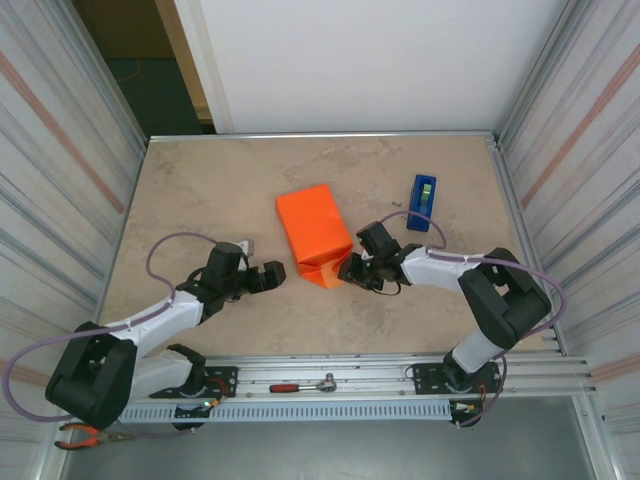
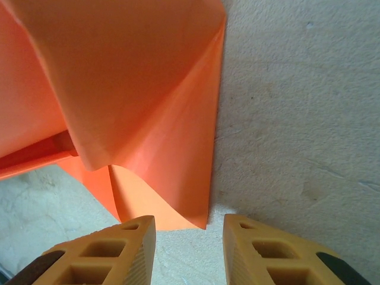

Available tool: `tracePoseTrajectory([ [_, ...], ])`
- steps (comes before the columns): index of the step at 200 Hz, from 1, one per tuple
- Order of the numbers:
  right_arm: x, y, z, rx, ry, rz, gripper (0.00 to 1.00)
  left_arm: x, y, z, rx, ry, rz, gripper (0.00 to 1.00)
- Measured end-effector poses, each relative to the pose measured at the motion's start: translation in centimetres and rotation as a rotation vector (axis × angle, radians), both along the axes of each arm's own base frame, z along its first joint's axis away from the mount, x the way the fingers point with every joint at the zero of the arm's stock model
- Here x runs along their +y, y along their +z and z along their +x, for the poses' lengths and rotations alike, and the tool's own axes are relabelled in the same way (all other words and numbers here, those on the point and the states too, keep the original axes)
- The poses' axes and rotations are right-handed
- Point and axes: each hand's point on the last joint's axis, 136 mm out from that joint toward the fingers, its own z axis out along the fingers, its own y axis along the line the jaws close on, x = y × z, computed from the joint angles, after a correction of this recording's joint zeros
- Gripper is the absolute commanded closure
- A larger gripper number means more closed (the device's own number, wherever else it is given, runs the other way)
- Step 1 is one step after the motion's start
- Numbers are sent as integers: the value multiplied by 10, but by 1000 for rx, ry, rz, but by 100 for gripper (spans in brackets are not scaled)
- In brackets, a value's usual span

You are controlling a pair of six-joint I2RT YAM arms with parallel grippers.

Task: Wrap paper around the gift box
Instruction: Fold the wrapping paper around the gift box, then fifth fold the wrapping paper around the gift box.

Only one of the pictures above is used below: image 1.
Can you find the orange wrapping paper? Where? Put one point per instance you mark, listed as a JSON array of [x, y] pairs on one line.
[[312, 225]]

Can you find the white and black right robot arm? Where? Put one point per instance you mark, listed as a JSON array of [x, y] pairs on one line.
[[505, 300]]

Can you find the blue tape dispenser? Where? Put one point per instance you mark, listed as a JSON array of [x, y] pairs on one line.
[[420, 220]]

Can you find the yellow power connector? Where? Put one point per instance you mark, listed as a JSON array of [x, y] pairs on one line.
[[471, 408], [212, 402]]

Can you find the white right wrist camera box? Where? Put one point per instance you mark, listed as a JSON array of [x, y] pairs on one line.
[[366, 253]]

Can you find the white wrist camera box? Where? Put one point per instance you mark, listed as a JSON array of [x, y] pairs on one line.
[[366, 253], [246, 246]]

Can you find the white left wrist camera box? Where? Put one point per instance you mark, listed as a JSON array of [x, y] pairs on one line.
[[246, 246]]

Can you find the aluminium mounting rail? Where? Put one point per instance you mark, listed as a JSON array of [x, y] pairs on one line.
[[375, 362]]

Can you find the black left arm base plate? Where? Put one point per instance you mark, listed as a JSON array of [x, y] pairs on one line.
[[225, 375]]

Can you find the aluminium table edge rail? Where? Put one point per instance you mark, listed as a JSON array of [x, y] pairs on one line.
[[325, 135]]

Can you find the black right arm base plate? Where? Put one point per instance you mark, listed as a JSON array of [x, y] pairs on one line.
[[425, 375]]

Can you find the aluminium table side rail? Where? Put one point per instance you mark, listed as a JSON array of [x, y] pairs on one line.
[[505, 180]]

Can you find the white door frame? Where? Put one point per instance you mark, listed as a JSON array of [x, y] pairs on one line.
[[200, 65]]

